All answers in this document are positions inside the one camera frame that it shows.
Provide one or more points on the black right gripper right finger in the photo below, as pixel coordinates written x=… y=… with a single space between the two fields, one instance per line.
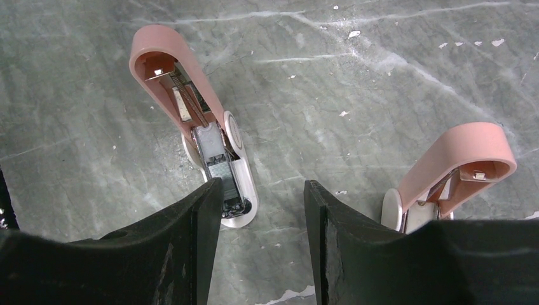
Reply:
x=356 y=260

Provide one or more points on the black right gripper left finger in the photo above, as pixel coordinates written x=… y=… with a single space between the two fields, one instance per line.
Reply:
x=165 y=258

